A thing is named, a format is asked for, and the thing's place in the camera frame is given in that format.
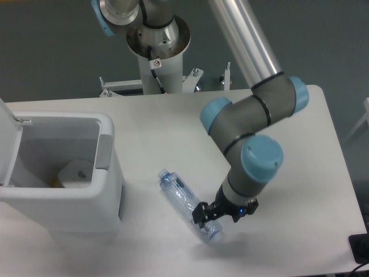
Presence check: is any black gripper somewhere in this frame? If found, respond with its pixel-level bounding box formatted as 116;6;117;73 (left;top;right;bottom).
192;186;259;228

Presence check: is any clear blue plastic bottle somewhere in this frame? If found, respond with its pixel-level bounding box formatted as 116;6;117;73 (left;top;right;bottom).
157;169;223;243

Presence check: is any white paper bag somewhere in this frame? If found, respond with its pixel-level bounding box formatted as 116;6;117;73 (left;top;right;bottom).
57;159;93;189

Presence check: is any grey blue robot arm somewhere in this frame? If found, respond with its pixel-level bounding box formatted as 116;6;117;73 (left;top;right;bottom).
92;1;309;228

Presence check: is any yellow trash inside can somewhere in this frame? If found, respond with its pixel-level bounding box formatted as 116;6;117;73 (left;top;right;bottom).
48;178;63;188

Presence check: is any white trash can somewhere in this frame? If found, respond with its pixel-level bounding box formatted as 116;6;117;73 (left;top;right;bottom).
1;111;124;232

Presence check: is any white trash can lid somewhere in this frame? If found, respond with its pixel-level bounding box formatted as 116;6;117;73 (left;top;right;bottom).
1;100;32;186

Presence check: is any black device at table edge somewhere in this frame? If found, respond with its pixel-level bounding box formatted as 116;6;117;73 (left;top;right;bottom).
348;234;368;264

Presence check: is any white furniture at right edge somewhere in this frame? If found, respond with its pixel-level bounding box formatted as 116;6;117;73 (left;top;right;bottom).
351;98;368;137

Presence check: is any white metal base frame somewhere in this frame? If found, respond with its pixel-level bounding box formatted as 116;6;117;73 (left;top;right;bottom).
99;61;233;98

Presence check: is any black cable on pedestal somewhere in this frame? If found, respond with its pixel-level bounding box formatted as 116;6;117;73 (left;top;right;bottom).
146;44;167;94

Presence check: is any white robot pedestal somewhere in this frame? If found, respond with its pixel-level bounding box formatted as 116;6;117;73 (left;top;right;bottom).
126;15;191;95

